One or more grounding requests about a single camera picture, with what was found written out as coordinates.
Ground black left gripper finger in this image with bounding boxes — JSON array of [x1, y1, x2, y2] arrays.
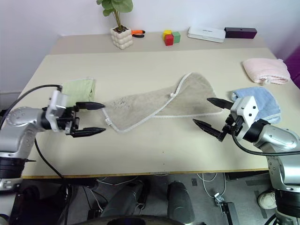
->
[[75, 101, 106, 111], [70, 127, 107, 138]]

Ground flat white box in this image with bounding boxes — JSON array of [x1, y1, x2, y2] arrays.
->
[[187, 26, 226, 44]]

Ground orange and black pliers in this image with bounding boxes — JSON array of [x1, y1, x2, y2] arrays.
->
[[131, 29, 146, 38]]

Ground folded light green towel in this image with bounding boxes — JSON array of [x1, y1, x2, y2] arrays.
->
[[61, 77, 98, 106]]

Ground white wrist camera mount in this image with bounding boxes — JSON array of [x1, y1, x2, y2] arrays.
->
[[230, 95, 260, 128], [45, 90, 70, 131]]

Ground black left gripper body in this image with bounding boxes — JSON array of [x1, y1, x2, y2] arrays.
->
[[55, 105, 81, 136]]

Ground dark rounded grey shape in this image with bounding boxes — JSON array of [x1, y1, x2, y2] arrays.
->
[[167, 181, 195, 225], [106, 180, 151, 219]]

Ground folded pink towel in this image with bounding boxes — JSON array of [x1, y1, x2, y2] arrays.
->
[[241, 58, 292, 85]]

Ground small metal bracket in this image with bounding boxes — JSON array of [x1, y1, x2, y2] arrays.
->
[[214, 192, 226, 207]]

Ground black flat bar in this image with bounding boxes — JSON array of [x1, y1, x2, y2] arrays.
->
[[219, 202, 238, 225]]

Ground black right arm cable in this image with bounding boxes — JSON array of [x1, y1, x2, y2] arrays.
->
[[231, 133, 300, 156]]

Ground green plant in white pot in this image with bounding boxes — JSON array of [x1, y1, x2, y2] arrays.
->
[[96, 0, 134, 51]]

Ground folded light blue towel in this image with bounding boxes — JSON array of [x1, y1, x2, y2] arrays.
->
[[230, 87, 282, 125]]

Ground white shoe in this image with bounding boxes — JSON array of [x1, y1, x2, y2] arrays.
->
[[256, 190, 278, 210]]

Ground white floor cable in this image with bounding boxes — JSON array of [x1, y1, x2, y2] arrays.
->
[[196, 172, 227, 197]]

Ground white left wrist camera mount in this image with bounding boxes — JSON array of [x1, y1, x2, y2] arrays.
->
[[45, 90, 70, 131]]

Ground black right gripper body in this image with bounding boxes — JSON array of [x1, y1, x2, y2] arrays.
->
[[217, 112, 245, 143]]

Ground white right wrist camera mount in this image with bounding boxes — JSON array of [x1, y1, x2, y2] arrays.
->
[[230, 95, 260, 128]]

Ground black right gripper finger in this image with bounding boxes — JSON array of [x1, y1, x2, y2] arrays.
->
[[192, 119, 222, 139], [206, 97, 234, 110]]

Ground beige towel with white trim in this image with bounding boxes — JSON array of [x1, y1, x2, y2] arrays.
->
[[102, 72, 224, 135]]

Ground dark rectangular speaker box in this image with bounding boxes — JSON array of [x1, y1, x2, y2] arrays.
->
[[224, 27, 258, 39]]

